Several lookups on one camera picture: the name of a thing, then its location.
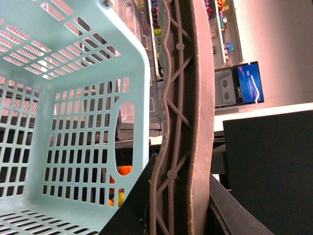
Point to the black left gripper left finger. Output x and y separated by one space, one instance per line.
132 218

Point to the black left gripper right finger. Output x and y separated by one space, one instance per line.
226 216

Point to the grey basket handle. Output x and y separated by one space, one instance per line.
179 186

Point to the teal plastic shopping basket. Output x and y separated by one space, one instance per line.
74 115

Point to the blue screen monitor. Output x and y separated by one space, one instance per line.
247 82

